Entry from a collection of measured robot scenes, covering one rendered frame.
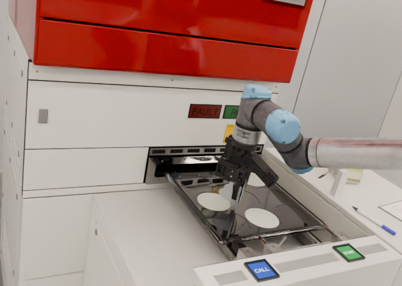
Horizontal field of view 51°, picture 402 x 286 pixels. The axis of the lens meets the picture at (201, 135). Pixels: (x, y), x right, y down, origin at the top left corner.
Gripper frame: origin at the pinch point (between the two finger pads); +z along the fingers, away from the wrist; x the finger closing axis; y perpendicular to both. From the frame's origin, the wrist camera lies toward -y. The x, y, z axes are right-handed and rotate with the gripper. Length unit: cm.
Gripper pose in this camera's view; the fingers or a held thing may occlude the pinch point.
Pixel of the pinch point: (235, 206)
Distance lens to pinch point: 123.2
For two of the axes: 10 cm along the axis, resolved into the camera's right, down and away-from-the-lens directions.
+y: -8.7, -3.3, 3.6
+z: -1.9, 9.1, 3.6
